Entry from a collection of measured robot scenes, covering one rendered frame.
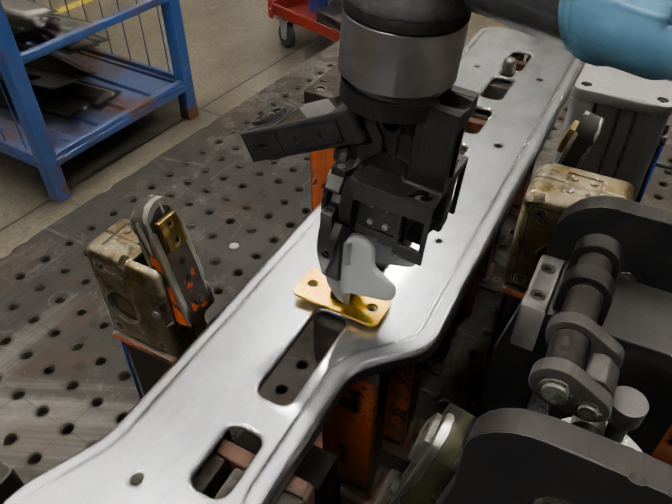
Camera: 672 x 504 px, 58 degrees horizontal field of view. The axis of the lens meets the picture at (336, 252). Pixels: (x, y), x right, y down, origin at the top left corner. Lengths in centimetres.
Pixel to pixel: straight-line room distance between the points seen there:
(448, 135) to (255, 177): 88
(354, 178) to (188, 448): 23
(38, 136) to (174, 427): 198
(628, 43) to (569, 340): 13
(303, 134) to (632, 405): 27
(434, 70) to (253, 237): 77
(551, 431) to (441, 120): 20
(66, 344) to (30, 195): 169
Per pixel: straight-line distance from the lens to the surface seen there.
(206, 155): 133
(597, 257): 35
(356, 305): 54
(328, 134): 42
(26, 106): 235
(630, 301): 37
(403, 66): 36
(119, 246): 57
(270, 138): 46
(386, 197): 41
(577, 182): 60
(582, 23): 29
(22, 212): 256
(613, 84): 71
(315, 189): 90
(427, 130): 39
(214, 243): 109
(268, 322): 54
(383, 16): 35
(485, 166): 74
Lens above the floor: 140
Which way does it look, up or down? 42 degrees down
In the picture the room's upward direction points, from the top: straight up
